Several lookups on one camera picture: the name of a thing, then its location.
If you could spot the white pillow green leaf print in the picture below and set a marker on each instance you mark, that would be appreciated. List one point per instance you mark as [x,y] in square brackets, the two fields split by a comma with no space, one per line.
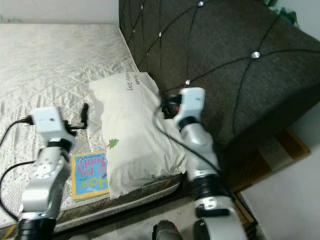
[140,135]

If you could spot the blue yellow children's book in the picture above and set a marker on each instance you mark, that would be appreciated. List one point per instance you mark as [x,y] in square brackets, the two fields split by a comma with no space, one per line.
[90,175]

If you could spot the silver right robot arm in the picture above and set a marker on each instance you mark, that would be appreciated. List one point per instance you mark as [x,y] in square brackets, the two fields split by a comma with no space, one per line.
[205,160]

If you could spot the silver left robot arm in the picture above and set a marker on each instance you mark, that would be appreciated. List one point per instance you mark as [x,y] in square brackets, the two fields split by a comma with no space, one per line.
[45,185]

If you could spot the white quilted mattress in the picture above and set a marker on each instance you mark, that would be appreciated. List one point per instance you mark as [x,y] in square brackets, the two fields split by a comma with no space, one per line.
[50,75]

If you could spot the dark tufted headboard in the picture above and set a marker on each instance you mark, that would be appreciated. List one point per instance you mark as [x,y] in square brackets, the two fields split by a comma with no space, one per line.
[230,50]

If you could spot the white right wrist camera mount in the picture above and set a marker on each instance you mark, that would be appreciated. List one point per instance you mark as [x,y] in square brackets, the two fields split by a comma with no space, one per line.
[192,102]

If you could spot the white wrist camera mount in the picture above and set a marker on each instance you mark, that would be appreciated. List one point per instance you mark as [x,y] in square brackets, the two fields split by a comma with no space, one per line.
[50,121]
[192,102]

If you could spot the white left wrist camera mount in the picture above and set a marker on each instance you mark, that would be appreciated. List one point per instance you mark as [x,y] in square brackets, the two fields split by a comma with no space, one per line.
[50,121]

